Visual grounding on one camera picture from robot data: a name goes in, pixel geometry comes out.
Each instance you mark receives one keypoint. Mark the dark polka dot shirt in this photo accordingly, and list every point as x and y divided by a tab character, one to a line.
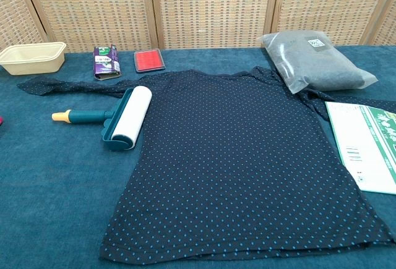
229	157

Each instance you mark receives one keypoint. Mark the red stamp pad case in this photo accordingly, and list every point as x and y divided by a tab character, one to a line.
150	60

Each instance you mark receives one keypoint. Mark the purple drink carton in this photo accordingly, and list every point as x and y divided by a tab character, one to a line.
106	63

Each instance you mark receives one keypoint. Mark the woven rattan folding screen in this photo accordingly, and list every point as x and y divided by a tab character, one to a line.
210	9

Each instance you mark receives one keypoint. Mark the grey filled plastic bag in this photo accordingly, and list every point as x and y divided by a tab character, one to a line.
312	62

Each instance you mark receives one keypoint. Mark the teal table cloth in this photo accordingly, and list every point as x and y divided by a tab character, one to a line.
55	188

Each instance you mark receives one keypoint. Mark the green and white paper envelope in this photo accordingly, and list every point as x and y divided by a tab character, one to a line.
365	145

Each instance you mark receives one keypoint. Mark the beige plastic food container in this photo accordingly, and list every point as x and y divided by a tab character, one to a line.
31	62

